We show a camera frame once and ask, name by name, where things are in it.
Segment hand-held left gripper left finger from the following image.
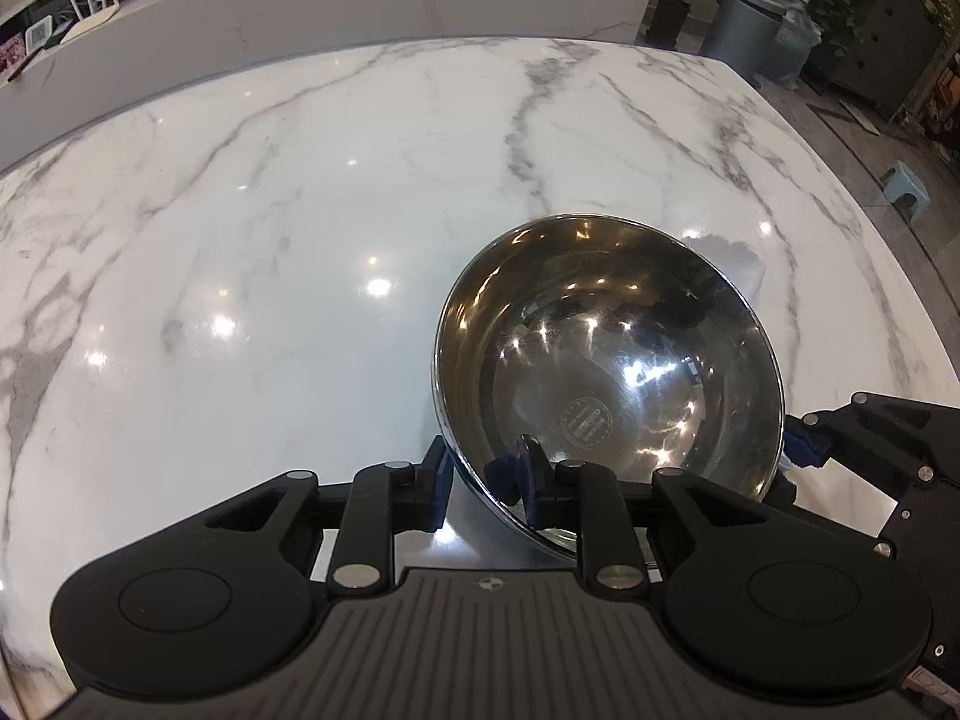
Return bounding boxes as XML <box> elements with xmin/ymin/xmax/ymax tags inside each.
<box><xmin>199</xmin><ymin>436</ymin><xmax>455</xmax><ymax>593</ymax></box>

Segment clear plastic bag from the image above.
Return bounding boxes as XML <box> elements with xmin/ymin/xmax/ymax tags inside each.
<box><xmin>776</xmin><ymin>0</ymin><xmax>822</xmax><ymax>87</ymax></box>

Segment steel bowl with blue outside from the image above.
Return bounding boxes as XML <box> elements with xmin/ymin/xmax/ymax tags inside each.
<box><xmin>431</xmin><ymin>214</ymin><xmax>787</xmax><ymax>563</ymax></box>

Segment white router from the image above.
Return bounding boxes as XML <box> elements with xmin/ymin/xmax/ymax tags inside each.
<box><xmin>60</xmin><ymin>0</ymin><xmax>125</xmax><ymax>42</ymax></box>

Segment small blue stool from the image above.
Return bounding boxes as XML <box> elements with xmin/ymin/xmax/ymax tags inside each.
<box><xmin>881</xmin><ymin>161</ymin><xmax>931</xmax><ymax>222</ymax></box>

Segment grey trash can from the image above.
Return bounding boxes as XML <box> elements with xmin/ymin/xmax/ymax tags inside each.
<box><xmin>701</xmin><ymin>0</ymin><xmax>796</xmax><ymax>87</ymax></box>

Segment dark cabinet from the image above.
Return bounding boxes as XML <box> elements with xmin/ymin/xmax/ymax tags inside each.
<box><xmin>832</xmin><ymin>0</ymin><xmax>950</xmax><ymax>121</ymax></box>

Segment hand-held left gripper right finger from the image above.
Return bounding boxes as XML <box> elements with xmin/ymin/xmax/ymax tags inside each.
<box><xmin>517</xmin><ymin>433</ymin><xmax>781</xmax><ymax>595</ymax></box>

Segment white marble TV console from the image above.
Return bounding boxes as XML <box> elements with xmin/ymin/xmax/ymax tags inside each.
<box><xmin>0</xmin><ymin>0</ymin><xmax>659</xmax><ymax>166</ymax></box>

